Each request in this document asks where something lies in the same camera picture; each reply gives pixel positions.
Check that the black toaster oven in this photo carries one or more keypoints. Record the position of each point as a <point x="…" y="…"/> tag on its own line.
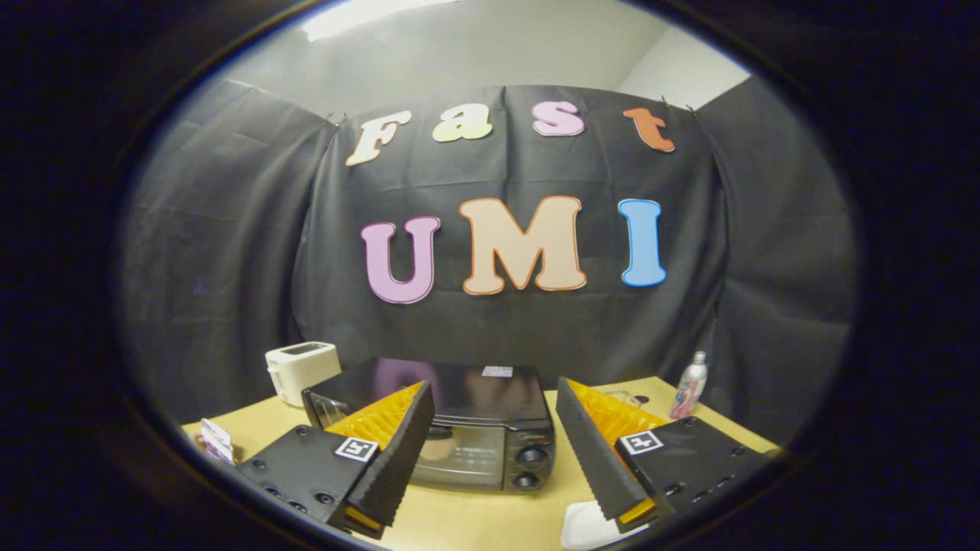
<point x="475" y="394"/>

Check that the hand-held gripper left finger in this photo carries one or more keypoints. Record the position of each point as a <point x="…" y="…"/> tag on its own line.
<point x="398" y="459"/>

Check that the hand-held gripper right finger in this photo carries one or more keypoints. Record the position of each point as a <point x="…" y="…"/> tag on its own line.
<point x="586" y="451"/>

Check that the pink and white bottle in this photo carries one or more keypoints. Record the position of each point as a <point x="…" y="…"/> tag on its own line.
<point x="689" y="386"/>

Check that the small colourful packet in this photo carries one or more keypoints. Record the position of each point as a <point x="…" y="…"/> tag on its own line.
<point x="217" y="441"/>

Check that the round crumb-coated bread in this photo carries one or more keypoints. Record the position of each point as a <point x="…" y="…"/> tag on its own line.
<point x="438" y="450"/>

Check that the white slot toaster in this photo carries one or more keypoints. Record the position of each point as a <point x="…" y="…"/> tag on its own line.
<point x="302" y="371"/>

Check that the white square plate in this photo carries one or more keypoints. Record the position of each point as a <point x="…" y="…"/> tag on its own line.
<point x="586" y="529"/>

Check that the black backdrop cloth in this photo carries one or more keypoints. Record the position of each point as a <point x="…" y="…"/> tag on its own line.
<point x="230" y="268"/>

